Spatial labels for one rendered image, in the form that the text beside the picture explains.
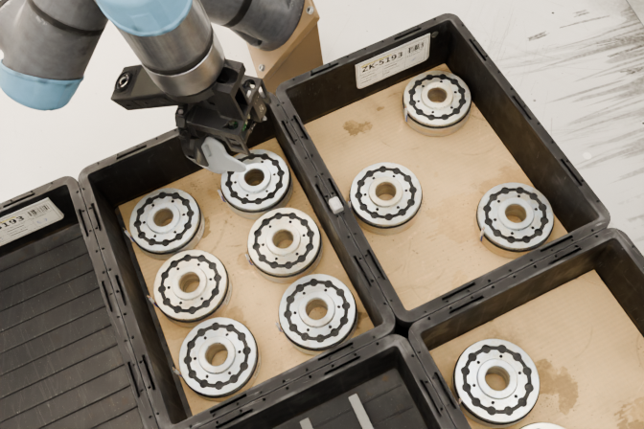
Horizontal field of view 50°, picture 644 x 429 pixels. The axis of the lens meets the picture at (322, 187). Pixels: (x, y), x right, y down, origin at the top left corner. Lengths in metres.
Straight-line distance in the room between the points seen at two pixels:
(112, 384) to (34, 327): 0.15
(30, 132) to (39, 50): 0.69
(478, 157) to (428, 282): 0.21
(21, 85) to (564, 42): 0.97
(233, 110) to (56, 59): 0.18
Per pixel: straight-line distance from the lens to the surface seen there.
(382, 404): 0.92
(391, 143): 1.06
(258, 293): 0.97
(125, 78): 0.80
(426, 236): 0.99
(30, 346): 1.06
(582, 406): 0.95
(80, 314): 1.04
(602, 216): 0.93
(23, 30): 0.73
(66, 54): 0.72
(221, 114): 0.74
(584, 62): 1.36
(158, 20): 0.59
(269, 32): 1.15
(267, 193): 1.00
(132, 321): 0.90
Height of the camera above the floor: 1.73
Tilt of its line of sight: 61 degrees down
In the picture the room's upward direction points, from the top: 11 degrees counter-clockwise
